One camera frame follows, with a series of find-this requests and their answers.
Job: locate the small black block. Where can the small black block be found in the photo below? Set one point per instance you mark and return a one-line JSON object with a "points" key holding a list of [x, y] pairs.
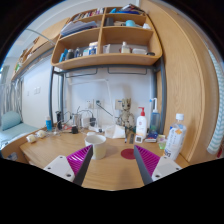
{"points": [[74, 130]]}

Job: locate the white tissue pack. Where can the white tissue pack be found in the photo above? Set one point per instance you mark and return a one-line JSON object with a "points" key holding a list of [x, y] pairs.
{"points": [[115, 131]]}

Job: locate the green packet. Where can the green packet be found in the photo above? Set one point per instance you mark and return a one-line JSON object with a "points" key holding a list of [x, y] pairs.
{"points": [[162, 142]]}

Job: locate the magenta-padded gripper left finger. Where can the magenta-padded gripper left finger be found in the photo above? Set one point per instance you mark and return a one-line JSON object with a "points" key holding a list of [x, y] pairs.
{"points": [[63, 166]]}

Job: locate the small blue bottle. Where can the small blue bottle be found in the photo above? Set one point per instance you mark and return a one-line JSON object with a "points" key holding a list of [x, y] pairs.
{"points": [[49, 124]]}

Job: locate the teal pillow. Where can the teal pillow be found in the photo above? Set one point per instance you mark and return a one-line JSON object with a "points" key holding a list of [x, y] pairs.
{"points": [[10, 120]]}

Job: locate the grey metal desk frame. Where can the grey metal desk frame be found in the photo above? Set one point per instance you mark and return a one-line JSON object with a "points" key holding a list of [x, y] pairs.
{"points": [[162, 100]]}

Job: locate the small blue box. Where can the small blue box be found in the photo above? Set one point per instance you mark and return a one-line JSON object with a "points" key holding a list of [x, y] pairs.
{"points": [[151, 136]]}

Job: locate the small white round object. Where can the small white round object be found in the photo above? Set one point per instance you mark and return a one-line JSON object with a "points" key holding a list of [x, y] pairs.
{"points": [[31, 138], [41, 134]]}

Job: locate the black upright trimmer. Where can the black upright trimmer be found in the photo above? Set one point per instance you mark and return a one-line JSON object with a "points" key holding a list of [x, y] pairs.
{"points": [[59, 120]]}

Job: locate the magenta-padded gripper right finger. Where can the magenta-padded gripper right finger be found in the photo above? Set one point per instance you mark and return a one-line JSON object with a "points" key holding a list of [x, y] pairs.
{"points": [[161, 166]]}

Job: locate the flat round red coaster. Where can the flat round red coaster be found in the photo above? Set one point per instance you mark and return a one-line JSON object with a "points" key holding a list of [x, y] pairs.
{"points": [[127, 153]]}

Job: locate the clear plastic water bottle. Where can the clear plastic water bottle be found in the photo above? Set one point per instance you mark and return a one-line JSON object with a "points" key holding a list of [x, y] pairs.
{"points": [[175, 140]]}

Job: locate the wooden shelf unit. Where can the wooden shelf unit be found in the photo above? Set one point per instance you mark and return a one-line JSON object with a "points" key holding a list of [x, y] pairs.
{"points": [[110, 36]]}

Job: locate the white ceramic mug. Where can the white ceramic mug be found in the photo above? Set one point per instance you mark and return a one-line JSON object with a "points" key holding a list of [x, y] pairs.
{"points": [[97, 146]]}

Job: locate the white power strip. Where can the white power strip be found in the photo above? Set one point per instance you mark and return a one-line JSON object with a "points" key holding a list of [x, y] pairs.
{"points": [[96, 128]]}

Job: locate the small white digital clock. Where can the small white digital clock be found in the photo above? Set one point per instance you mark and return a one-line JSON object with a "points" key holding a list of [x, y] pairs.
{"points": [[138, 139]]}

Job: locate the long wooden wall shelf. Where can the long wooden wall shelf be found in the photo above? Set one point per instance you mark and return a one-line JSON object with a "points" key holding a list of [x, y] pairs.
{"points": [[36, 50]]}

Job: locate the blue squeeze bottle, white nozzle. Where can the blue squeeze bottle, white nozzle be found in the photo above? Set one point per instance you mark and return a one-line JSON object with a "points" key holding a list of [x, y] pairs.
{"points": [[154, 120]]}

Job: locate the green-white striped towel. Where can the green-white striped towel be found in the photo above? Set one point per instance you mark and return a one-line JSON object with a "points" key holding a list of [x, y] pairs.
{"points": [[218, 116]]}

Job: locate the white red-pump lotion bottle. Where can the white red-pump lotion bottle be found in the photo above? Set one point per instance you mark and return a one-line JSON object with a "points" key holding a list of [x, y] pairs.
{"points": [[141, 125]]}

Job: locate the white oval earbud case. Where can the white oval earbud case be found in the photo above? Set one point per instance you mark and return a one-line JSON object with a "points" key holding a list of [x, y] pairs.
{"points": [[91, 133]]}

